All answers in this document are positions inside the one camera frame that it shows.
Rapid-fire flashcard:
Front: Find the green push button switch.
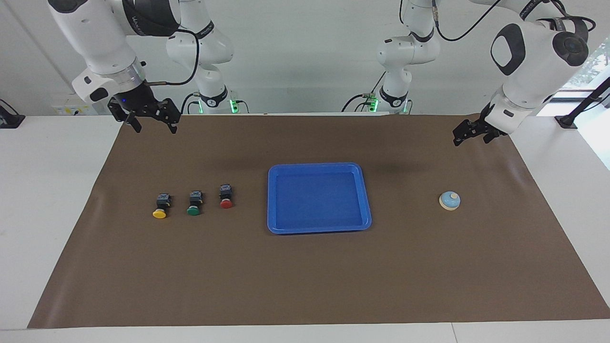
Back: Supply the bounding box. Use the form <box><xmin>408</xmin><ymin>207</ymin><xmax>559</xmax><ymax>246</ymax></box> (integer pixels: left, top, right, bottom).
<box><xmin>186</xmin><ymin>191</ymin><xmax>204</xmax><ymax>217</ymax></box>

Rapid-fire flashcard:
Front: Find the yellow push button switch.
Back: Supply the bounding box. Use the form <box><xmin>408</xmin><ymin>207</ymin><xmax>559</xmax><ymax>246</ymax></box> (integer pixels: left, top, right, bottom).
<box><xmin>152</xmin><ymin>193</ymin><xmax>172</xmax><ymax>220</ymax></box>

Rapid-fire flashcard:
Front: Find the light blue desk bell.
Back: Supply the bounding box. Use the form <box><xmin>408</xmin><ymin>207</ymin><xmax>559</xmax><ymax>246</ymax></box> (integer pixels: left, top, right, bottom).
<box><xmin>438</xmin><ymin>191</ymin><xmax>461</xmax><ymax>212</ymax></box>

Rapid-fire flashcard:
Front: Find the blue plastic tray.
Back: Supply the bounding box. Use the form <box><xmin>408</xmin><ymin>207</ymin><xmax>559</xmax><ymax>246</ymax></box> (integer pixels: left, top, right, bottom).
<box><xmin>267</xmin><ymin>162</ymin><xmax>372</xmax><ymax>235</ymax></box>

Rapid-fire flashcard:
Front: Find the black table clamp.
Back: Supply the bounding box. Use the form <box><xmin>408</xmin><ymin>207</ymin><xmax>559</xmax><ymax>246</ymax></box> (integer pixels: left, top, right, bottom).
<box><xmin>0</xmin><ymin>99</ymin><xmax>25</xmax><ymax>129</ymax></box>

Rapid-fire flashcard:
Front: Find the window with green foliage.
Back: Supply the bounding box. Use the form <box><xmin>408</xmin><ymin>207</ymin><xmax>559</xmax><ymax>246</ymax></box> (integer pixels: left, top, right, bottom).
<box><xmin>561</xmin><ymin>40</ymin><xmax>610</xmax><ymax>91</ymax></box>

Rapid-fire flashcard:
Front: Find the brown table mat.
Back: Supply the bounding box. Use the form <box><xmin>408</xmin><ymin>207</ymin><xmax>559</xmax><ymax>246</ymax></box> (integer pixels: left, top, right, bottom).
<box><xmin>27</xmin><ymin>114</ymin><xmax>610</xmax><ymax>329</ymax></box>

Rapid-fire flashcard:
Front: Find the white wall socket box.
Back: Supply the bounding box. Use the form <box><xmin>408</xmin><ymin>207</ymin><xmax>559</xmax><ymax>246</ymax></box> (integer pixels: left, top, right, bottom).
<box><xmin>51</xmin><ymin>93</ymin><xmax>103</xmax><ymax>116</ymax></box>

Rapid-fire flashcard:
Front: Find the black camera stand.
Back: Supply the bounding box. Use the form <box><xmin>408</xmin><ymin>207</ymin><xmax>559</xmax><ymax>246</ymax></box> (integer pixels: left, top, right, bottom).
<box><xmin>554</xmin><ymin>76</ymin><xmax>610</xmax><ymax>129</ymax></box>

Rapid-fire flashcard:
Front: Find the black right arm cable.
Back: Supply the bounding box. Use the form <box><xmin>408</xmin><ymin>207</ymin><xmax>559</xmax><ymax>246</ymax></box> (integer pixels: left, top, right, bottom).
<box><xmin>122</xmin><ymin>0</ymin><xmax>201</xmax><ymax>86</ymax></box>

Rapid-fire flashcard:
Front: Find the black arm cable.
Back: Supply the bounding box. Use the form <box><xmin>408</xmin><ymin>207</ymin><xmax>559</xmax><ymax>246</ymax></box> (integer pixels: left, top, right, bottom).
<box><xmin>433</xmin><ymin>0</ymin><xmax>596</xmax><ymax>43</ymax></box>
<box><xmin>122</xmin><ymin>0</ymin><xmax>201</xmax><ymax>86</ymax></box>

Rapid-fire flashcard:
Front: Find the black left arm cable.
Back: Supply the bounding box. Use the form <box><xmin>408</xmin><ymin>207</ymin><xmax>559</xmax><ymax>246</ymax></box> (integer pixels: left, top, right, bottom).
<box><xmin>433</xmin><ymin>0</ymin><xmax>596</xmax><ymax>43</ymax></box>

